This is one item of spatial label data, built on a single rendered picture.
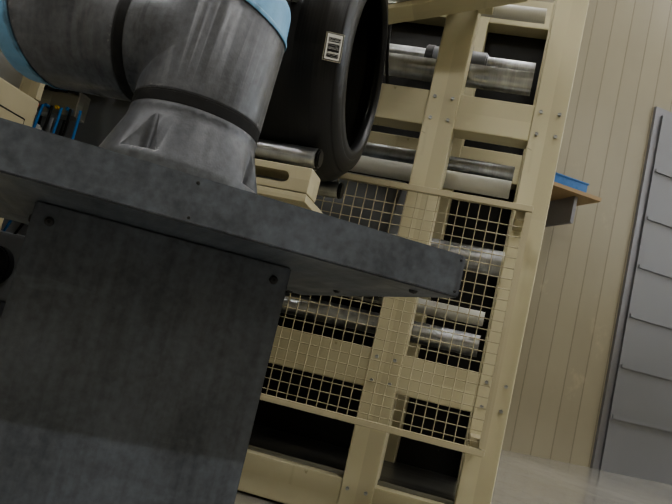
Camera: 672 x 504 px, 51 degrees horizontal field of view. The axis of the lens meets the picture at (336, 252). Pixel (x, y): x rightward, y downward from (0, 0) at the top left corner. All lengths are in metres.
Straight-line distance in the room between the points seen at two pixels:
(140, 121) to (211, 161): 0.09
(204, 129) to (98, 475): 0.36
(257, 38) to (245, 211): 0.29
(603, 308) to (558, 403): 0.94
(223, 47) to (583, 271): 5.82
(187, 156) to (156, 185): 0.17
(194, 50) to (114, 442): 0.41
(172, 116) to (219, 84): 0.06
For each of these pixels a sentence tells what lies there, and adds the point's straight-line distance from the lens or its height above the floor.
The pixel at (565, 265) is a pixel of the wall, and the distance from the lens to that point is 6.35.
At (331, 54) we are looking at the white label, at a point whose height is 1.10.
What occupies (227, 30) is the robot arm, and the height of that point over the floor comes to 0.80.
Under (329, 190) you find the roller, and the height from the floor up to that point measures 0.89.
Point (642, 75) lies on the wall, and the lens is 7.20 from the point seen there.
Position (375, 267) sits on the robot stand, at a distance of 0.61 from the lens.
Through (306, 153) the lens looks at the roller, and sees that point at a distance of 1.59.
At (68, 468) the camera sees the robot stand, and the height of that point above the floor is 0.33.
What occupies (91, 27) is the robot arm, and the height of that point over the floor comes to 0.78.
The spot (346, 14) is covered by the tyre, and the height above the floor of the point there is 1.20.
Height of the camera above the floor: 0.49
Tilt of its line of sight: 8 degrees up
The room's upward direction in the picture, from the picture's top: 13 degrees clockwise
